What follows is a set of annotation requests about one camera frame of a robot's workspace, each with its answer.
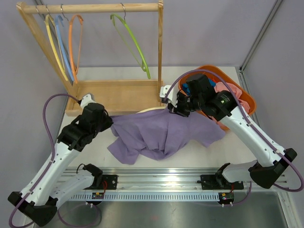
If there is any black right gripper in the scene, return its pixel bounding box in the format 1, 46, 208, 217
168, 91, 204, 117

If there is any blue t shirt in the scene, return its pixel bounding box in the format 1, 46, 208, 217
182, 79, 216, 95

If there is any cream hanger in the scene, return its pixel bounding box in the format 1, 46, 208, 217
137, 106, 166, 114

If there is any pink t shirt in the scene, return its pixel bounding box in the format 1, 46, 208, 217
213, 83, 252, 114

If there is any purple t shirt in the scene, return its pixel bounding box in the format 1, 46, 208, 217
108, 109, 225, 165

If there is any orange tan hanger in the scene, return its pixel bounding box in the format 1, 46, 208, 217
59, 3, 85, 84

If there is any green hanger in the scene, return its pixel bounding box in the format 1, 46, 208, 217
110, 2, 151, 79

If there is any light blue hanger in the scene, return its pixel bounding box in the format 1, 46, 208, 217
44, 4, 75, 83

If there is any yellow hanger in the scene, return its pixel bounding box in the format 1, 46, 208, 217
44, 14, 69, 82

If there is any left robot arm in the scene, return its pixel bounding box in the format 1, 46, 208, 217
8, 102, 113, 227

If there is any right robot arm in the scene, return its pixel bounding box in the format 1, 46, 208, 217
160, 70, 299, 189

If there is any wooden clothes rack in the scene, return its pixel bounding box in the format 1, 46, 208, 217
16, 0, 163, 114

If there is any orange plastic basket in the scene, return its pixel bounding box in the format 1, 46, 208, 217
178, 65, 257, 133

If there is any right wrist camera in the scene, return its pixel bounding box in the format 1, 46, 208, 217
159, 85, 179, 107

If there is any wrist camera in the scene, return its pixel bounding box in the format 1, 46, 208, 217
77, 93, 95, 109
159, 85, 179, 107

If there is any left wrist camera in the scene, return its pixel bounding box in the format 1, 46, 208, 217
77, 93, 95, 109

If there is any aluminium frame rail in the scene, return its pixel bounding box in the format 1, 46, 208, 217
22, 166, 297, 228

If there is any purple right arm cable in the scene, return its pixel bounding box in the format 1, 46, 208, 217
163, 69, 304, 207

